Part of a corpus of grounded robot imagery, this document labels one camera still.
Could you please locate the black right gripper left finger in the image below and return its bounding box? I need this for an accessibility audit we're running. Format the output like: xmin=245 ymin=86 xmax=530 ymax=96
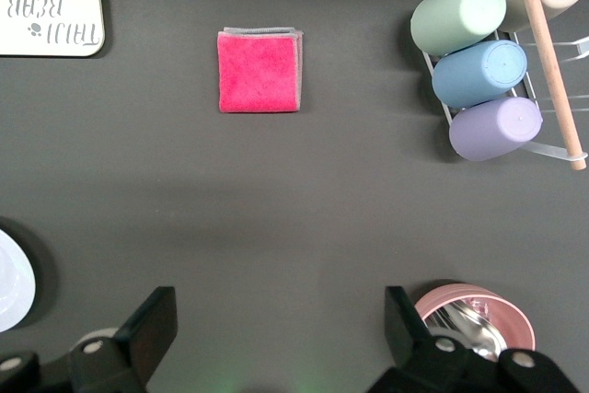
xmin=68 ymin=285 xmax=179 ymax=393

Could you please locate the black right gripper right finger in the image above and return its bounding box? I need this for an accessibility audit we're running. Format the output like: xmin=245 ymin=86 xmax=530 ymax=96
xmin=367 ymin=285 xmax=501 ymax=393

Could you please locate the white round plate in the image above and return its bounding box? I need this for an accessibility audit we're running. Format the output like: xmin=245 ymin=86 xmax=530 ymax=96
xmin=0 ymin=228 xmax=37 ymax=333

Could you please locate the metal scoop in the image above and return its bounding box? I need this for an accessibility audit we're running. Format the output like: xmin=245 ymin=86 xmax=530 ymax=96
xmin=425 ymin=298 xmax=512 ymax=362

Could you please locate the pink bowl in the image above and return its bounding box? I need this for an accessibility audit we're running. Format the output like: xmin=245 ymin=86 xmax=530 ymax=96
xmin=413 ymin=283 xmax=537 ymax=364

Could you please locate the purple plastic cup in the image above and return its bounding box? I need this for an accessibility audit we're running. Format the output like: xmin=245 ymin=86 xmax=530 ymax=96
xmin=448 ymin=97 xmax=544 ymax=163

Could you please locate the blue plastic cup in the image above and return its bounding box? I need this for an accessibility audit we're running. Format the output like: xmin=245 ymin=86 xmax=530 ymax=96
xmin=431 ymin=40 xmax=528 ymax=109

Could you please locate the pink folded cloth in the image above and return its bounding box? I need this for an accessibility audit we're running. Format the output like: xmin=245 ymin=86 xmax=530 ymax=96
xmin=216 ymin=27 xmax=305 ymax=114

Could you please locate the green plastic cup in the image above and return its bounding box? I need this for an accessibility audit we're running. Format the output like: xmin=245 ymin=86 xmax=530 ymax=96
xmin=410 ymin=0 xmax=507 ymax=56

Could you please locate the white wire cup rack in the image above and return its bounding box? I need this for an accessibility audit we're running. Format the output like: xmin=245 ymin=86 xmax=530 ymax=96
xmin=421 ymin=0 xmax=589 ymax=172

